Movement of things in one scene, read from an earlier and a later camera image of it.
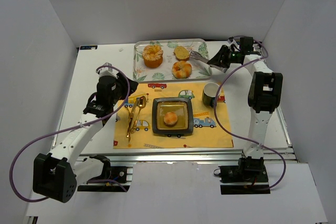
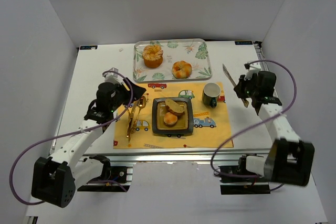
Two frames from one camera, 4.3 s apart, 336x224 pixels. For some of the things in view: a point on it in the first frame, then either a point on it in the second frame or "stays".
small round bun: x=170 y=119 stays
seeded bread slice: x=181 y=53 to x=172 y=107
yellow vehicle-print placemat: x=134 y=127 stays
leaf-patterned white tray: x=172 y=59 stays
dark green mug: x=209 y=93 stays
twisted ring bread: x=181 y=70 stays
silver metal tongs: x=196 y=56 to x=245 y=102
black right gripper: x=223 y=57 to x=242 y=87
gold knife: x=130 y=117 stays
